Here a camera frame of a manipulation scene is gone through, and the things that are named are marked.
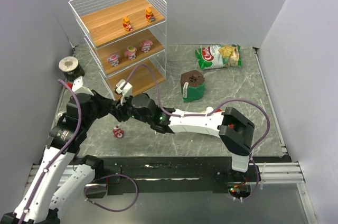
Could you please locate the silver top drink can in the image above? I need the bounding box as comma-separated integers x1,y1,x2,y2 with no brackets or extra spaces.
54,111,66,124

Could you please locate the pink pig purple bow toy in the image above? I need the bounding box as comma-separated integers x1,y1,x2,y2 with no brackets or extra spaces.
139,40,153,53

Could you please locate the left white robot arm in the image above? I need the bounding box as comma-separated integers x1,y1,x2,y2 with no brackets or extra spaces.
1,91,128,223

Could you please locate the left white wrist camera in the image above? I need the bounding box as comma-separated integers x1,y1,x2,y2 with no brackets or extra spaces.
66,76,94,96

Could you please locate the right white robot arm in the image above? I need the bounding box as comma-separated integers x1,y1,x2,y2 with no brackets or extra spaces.
117,94,255,173

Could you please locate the dark can white lid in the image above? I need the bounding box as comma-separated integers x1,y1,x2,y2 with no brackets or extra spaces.
59,56,85,81

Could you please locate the small orange bear toy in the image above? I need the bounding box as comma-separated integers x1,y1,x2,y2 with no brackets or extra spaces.
145,7,155,22

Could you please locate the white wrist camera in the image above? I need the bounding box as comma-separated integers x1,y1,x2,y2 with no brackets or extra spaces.
115,79,133,105
66,76,94,96

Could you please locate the cream plastic cup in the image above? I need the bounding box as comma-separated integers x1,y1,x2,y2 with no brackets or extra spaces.
203,107,214,114

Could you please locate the pink bear green hat toy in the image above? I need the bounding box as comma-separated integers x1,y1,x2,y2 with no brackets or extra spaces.
124,46,137,60

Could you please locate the green chips bag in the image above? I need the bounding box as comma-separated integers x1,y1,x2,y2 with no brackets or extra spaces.
195,44,242,70

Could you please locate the red flat box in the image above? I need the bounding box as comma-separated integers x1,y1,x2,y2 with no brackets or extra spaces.
216,109,234,129

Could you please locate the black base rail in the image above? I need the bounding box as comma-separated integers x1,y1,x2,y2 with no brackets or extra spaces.
39,156,291,195

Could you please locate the orange bear red shirt toy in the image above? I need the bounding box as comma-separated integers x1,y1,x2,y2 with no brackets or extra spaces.
122,17,133,32

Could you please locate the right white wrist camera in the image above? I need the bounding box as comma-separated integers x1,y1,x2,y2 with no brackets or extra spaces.
115,79,133,105

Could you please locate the green wrapped brown roll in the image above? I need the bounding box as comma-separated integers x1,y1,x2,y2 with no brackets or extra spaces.
180,70,205,102

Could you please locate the white wire wooden shelf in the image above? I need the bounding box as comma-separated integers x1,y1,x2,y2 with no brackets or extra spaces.
69,0,167,97

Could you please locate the pink blue bear toy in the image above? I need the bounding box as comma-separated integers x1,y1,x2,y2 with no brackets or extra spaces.
107,53,119,67

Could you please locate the pink bear cake toy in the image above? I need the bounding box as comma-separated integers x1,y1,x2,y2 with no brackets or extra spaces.
112,126,124,138

